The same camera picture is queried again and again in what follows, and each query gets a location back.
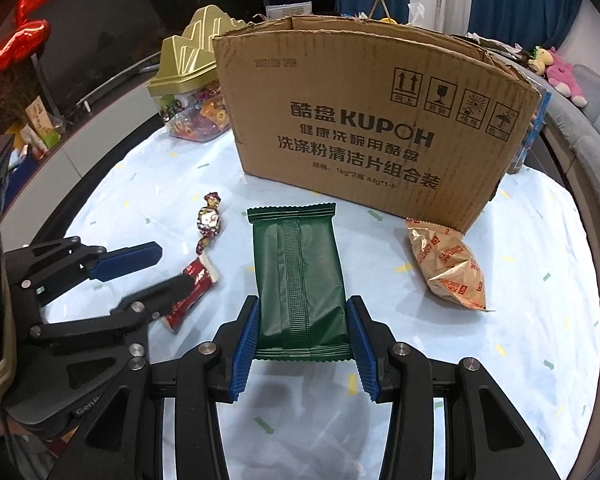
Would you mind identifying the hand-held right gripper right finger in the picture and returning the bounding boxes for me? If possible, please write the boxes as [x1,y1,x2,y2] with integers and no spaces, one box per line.
[346,296,561,480]

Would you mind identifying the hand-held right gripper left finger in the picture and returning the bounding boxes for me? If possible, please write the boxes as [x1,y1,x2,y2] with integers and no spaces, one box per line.
[82,296,261,480]

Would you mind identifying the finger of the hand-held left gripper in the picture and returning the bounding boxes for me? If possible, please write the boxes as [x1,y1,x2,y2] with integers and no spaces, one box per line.
[5,239,163,306]
[22,274,201,356]

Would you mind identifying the red snack packet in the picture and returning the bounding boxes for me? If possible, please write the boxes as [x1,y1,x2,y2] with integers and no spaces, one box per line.
[162,255,221,333]

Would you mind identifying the dark green snack packet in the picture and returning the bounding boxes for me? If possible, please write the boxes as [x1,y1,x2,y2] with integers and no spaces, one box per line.
[246,202,353,362]

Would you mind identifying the brown cardboard box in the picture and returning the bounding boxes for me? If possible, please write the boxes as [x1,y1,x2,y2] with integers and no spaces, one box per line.
[212,15,546,236]

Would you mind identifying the red gold wrapped candy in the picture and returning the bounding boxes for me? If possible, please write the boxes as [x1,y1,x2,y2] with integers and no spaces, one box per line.
[195,191,225,256]

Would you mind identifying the white grey television cabinet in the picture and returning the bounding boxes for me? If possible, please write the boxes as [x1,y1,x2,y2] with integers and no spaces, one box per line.
[0,55,171,231]

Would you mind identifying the golden orange biscuit packet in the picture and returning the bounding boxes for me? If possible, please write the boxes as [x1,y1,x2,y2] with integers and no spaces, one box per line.
[405,217,488,313]

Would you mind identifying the green yellow snack bags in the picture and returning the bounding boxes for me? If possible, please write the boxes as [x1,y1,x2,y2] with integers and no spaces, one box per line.
[24,100,64,157]

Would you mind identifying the gold mountain lid candy container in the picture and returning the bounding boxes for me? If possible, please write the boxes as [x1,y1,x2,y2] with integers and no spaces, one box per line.
[147,5,231,141]

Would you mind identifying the black flat television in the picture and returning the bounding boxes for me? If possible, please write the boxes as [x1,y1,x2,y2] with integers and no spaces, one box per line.
[30,0,261,126]

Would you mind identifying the red foil balloon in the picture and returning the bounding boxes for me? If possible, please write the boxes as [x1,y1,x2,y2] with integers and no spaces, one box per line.
[0,0,51,106]

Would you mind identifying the grey sectional sofa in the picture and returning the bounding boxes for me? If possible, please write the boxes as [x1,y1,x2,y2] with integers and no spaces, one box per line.
[545,67,600,201]

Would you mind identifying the pink plush toy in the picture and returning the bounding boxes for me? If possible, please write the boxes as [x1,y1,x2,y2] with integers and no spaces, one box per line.
[545,52,588,108]

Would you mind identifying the yellow plush toy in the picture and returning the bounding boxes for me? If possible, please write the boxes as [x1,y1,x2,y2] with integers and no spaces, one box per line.
[527,46,556,73]

